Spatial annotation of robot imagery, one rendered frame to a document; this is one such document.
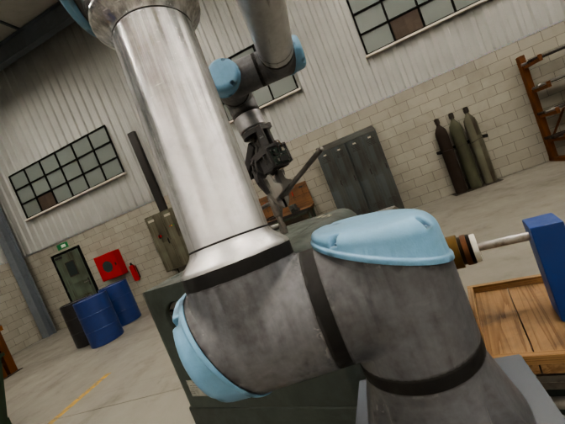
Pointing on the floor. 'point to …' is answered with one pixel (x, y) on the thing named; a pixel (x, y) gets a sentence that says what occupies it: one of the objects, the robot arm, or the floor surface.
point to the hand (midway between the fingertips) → (282, 203)
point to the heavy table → (7, 358)
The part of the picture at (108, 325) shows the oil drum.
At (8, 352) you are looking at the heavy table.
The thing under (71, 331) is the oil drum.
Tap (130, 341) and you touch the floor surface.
